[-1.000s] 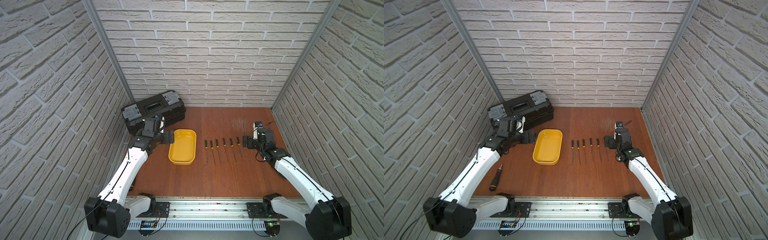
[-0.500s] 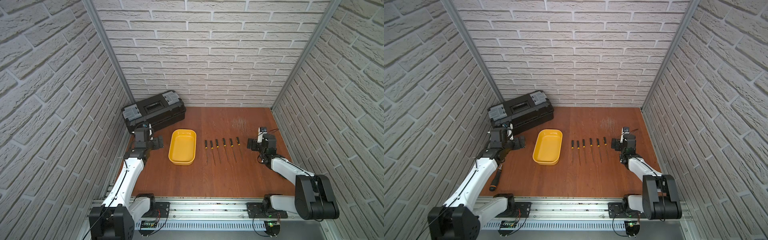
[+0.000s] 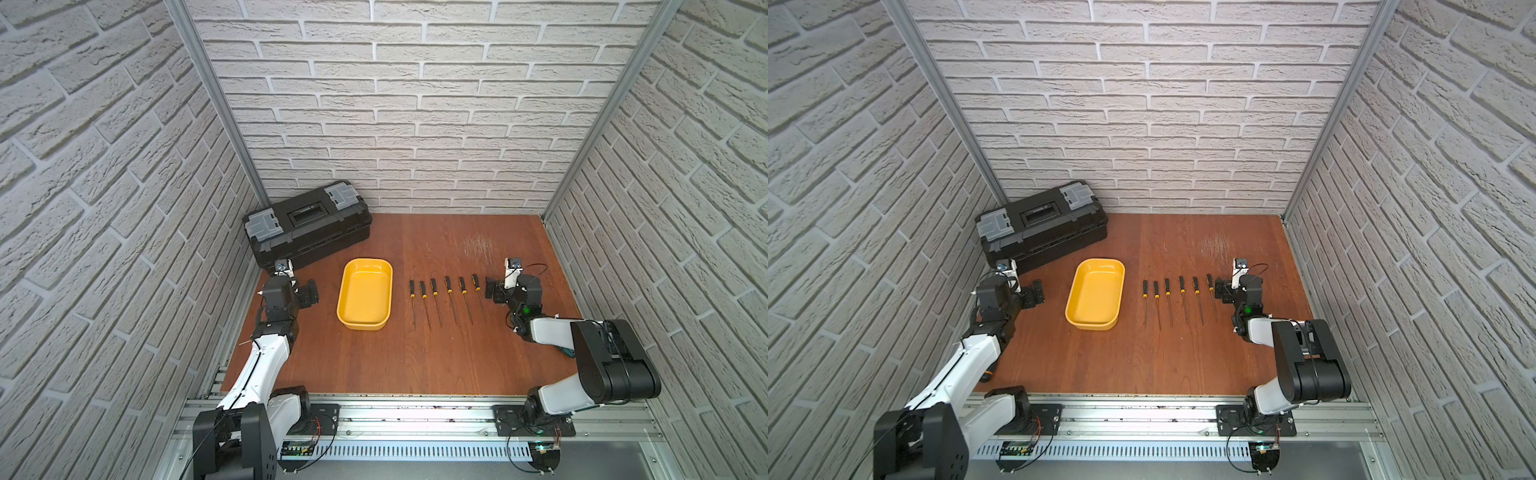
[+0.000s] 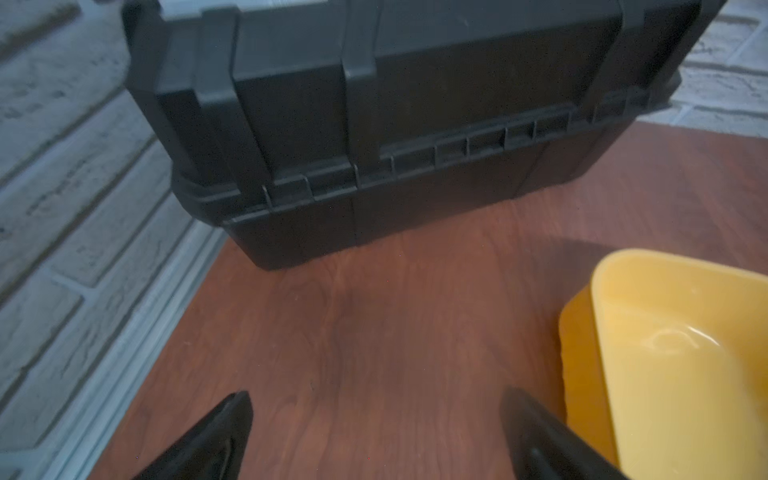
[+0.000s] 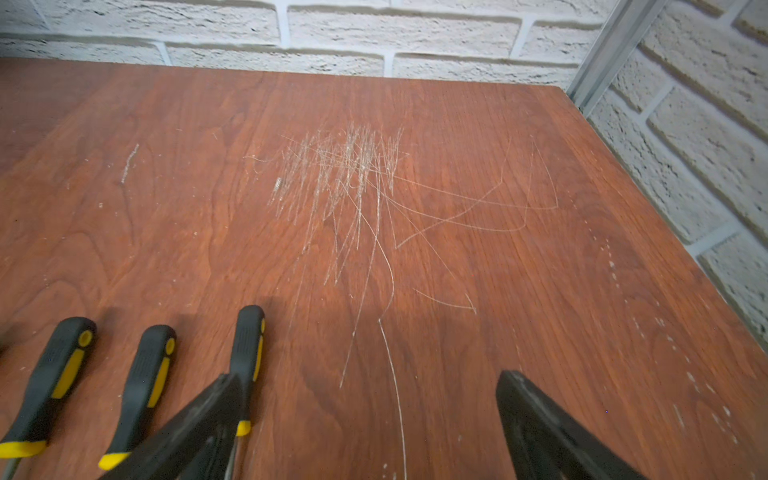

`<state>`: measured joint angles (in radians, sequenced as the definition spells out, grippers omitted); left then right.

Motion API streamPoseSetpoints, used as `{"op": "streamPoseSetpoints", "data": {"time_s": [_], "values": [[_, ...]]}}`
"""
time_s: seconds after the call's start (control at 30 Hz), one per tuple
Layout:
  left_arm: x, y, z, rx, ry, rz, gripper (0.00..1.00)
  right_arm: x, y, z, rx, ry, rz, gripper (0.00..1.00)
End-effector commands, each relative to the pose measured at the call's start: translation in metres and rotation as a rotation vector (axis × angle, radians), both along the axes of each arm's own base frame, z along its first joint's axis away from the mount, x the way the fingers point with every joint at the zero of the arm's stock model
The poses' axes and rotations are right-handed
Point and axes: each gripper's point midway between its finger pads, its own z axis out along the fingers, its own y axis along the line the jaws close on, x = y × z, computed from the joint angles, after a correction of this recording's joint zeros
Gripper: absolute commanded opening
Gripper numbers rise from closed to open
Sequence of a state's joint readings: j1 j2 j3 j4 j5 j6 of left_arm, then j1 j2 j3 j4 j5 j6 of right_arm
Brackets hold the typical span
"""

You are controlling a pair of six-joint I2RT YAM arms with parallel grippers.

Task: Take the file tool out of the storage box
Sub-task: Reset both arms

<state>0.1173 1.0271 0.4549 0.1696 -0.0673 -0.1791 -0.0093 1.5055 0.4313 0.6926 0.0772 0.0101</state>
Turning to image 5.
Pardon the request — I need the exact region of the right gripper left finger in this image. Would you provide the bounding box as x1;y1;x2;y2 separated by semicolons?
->
102;374;243;479

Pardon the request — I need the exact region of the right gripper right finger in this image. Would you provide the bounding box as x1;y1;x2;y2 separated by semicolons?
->
495;370;644;479

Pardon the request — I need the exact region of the black yellow file tool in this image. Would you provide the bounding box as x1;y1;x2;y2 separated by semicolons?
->
1;317;97;479
98;324;177;471
221;304;267;480

